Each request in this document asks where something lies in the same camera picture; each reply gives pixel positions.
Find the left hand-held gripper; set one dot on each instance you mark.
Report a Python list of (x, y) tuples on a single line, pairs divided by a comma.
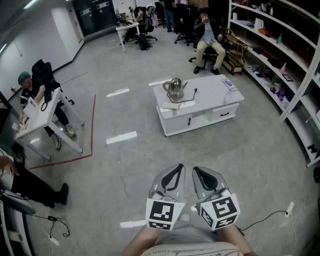
[(160, 212)]

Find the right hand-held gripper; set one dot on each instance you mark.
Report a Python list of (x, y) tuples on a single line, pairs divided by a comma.
[(222, 210)]

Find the grey metal stand base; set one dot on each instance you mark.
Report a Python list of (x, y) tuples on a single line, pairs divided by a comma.
[(175, 99)]

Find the person's right forearm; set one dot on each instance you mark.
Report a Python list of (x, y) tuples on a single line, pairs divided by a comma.
[(235, 237)]

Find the person's left forearm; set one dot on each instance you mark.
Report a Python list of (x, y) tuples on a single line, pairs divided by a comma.
[(140, 241)]

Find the person's white shoe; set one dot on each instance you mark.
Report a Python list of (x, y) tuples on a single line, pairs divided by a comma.
[(185, 217)]

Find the person's grey trousers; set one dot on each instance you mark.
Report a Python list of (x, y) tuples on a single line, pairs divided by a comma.
[(185, 233)]

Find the person's white printed shirt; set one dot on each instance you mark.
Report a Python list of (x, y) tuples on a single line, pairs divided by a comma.
[(195, 250)]

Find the beige flat box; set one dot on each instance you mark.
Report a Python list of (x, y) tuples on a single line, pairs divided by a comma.
[(171, 105)]

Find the white marble coffee table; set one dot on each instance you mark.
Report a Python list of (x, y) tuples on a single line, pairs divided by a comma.
[(212, 97)]

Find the white power strip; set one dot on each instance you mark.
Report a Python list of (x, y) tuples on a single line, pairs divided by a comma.
[(290, 208), (53, 240)]

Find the red floor tape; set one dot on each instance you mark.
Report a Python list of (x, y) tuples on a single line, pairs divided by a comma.
[(93, 125)]

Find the blue white sign card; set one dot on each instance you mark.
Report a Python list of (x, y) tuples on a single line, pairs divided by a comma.
[(228, 84)]

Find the black power adapter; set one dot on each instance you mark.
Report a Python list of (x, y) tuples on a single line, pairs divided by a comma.
[(51, 218)]

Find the white shelving unit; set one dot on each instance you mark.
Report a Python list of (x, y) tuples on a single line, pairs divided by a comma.
[(306, 100)]

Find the black office chair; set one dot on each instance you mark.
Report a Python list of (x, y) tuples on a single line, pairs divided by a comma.
[(207, 53), (42, 68), (185, 25)]

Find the white office desk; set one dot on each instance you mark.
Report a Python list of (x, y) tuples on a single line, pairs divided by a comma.
[(47, 117), (126, 26)]

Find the black backpack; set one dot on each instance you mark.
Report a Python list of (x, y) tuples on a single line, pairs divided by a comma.
[(143, 42)]

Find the pink backpack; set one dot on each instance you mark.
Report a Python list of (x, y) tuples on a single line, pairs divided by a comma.
[(155, 20)]

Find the white plastic jug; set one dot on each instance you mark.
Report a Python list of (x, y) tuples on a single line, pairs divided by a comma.
[(258, 24)]

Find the black cabinet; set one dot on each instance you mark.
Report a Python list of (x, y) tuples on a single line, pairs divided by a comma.
[(95, 15)]

